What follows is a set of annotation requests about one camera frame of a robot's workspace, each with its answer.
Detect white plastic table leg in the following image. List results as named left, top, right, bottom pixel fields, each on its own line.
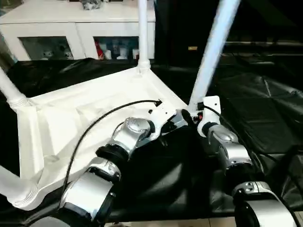
left=136, top=0, right=152, bottom=77
left=0, top=165, right=40, bottom=211
left=187, top=0, right=242, bottom=112
left=0, top=67, right=33, bottom=112

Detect white plastic table top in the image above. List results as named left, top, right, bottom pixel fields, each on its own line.
left=6, top=65, right=190, bottom=212

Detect black plastic mat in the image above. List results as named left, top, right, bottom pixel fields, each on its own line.
left=0, top=53, right=303, bottom=224

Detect red bottle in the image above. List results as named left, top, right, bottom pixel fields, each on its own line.
left=95, top=42, right=105, bottom=60

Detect dark patterned jar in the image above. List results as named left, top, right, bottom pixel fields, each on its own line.
left=80, top=0, right=103, bottom=10

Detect white cabinet with glass doors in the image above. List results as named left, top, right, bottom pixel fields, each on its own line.
left=0, top=0, right=156, bottom=61

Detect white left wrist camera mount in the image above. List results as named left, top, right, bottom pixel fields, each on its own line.
left=145, top=103, right=178, bottom=140

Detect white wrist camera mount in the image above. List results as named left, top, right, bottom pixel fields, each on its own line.
left=145, top=103, right=178, bottom=140
left=197, top=95, right=223, bottom=138

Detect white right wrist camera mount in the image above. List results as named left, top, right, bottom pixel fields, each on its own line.
left=197, top=95, right=223, bottom=138

